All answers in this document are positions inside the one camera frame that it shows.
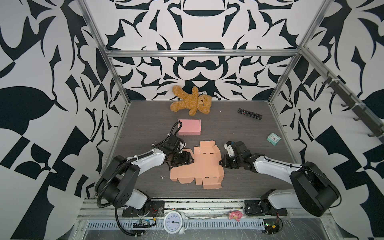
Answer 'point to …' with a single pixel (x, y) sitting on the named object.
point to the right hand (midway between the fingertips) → (219, 162)
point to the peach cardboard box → (207, 165)
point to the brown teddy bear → (194, 102)
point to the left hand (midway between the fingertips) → (191, 159)
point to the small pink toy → (235, 214)
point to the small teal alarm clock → (273, 139)
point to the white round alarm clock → (175, 222)
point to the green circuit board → (271, 225)
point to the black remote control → (252, 114)
